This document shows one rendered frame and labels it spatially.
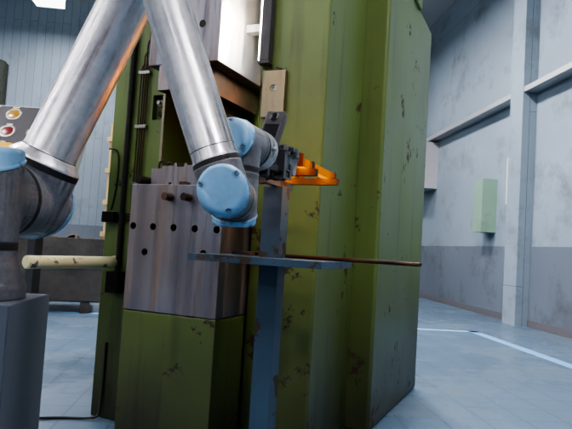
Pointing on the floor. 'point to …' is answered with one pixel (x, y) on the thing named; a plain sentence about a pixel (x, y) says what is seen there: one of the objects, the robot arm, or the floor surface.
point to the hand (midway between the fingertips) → (291, 157)
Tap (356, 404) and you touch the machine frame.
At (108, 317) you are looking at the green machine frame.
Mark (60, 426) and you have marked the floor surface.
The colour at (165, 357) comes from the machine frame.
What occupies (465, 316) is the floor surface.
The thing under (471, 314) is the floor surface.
